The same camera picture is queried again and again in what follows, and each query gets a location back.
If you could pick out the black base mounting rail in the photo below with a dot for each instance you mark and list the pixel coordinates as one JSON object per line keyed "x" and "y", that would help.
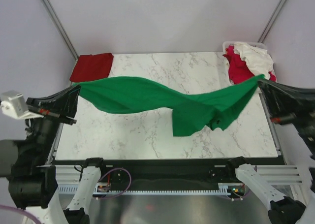
{"x": 175, "y": 175}

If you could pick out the folded dark red t-shirt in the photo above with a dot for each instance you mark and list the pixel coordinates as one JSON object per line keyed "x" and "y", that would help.
{"x": 92, "y": 67}

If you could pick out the white plastic laundry basket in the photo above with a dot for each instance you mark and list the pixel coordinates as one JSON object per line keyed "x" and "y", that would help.
{"x": 246, "y": 46}

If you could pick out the aluminium frame post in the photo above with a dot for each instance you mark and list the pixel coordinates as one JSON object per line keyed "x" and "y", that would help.
{"x": 272, "y": 20}
{"x": 56, "y": 21}

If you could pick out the white slotted cable duct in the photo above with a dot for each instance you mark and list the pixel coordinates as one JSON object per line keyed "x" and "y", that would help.
{"x": 223, "y": 190}

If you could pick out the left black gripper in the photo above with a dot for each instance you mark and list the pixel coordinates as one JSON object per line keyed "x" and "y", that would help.
{"x": 65, "y": 101}

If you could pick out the red t-shirt in basket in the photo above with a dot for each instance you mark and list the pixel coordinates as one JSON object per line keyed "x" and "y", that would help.
{"x": 237, "y": 69}

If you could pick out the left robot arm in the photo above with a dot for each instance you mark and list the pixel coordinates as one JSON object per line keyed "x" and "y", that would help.
{"x": 32, "y": 182}

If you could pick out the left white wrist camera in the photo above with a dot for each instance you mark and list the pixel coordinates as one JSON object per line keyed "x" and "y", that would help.
{"x": 13, "y": 104}

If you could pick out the right aluminium frame post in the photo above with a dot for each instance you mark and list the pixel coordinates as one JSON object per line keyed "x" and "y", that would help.
{"x": 272, "y": 20}

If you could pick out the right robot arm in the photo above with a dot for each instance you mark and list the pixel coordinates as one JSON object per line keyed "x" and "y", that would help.
{"x": 281, "y": 208}

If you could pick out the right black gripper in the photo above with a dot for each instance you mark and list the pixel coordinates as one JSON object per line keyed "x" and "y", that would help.
{"x": 289, "y": 103}

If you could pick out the green t-shirt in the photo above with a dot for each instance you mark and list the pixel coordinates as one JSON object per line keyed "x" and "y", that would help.
{"x": 190, "y": 113}

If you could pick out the white t-shirt in basket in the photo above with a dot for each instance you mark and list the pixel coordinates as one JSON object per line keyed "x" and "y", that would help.
{"x": 258, "y": 60}

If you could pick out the left aluminium frame post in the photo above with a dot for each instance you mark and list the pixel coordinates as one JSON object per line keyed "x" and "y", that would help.
{"x": 56, "y": 21}

